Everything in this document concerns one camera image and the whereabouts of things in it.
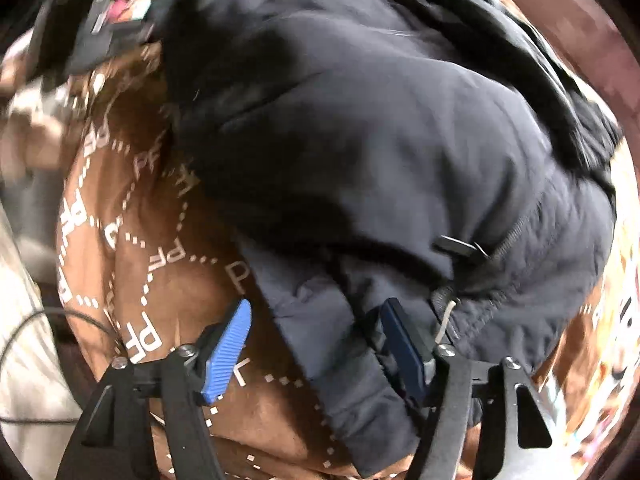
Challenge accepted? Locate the brown patterned bed cover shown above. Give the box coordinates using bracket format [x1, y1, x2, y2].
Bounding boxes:
[0, 0, 640, 480]

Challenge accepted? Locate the black cable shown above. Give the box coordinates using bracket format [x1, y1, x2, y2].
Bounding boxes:
[0, 306, 120, 426]

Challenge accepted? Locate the dark navy padded jacket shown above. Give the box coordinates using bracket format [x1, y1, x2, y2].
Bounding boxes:
[148, 0, 622, 476]

